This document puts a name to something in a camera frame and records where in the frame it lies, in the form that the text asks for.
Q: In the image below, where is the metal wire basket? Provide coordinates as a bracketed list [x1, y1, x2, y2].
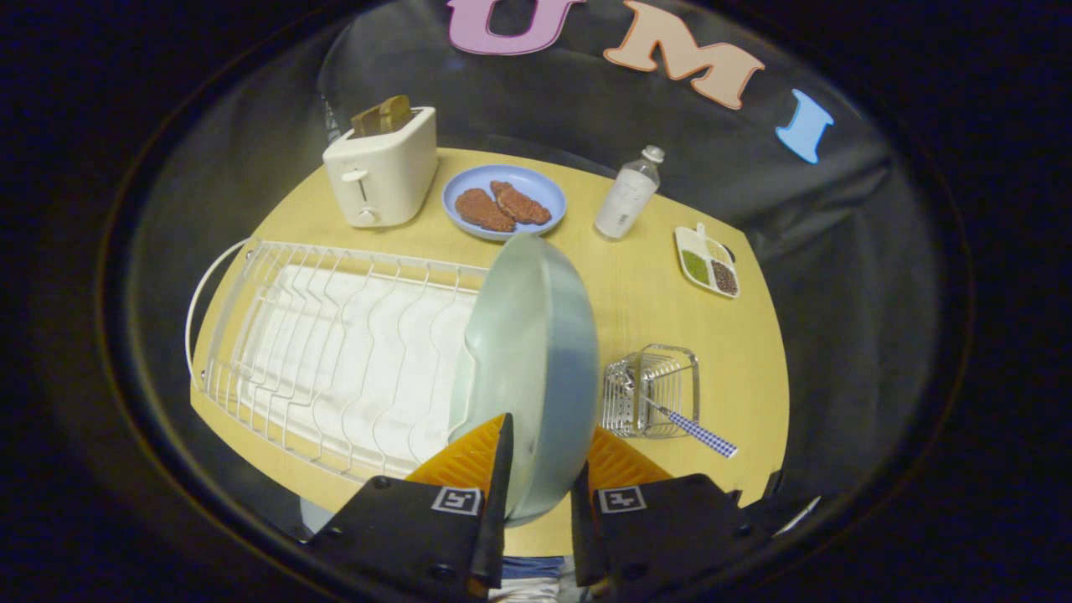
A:
[601, 344, 701, 440]

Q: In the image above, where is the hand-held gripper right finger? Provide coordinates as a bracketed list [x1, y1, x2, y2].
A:
[571, 425, 788, 603]

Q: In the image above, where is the white wire dish rack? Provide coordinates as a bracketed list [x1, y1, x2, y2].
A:
[185, 238, 495, 487]

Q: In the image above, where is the white toaster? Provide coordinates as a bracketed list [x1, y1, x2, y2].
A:
[322, 106, 439, 229]

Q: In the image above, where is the white divided condiment tray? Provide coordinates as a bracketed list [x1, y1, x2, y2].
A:
[675, 223, 741, 300]

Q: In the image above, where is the clear plastic bottle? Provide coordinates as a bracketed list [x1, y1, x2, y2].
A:
[595, 146, 666, 240]

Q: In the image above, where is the light green plate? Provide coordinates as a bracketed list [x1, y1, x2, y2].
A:
[448, 233, 600, 527]

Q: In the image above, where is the black backdrop cloth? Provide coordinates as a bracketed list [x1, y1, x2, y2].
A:
[126, 0, 947, 537]

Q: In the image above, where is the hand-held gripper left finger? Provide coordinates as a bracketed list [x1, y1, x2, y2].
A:
[307, 413, 515, 598]

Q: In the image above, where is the spoon with blue checkered handle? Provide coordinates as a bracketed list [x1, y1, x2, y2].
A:
[624, 379, 739, 460]

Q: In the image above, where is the blue plate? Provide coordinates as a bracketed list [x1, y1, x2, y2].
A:
[442, 164, 568, 242]

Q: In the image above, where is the brown meat patty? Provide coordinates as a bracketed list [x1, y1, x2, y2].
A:
[491, 180, 553, 226]
[455, 188, 517, 234]

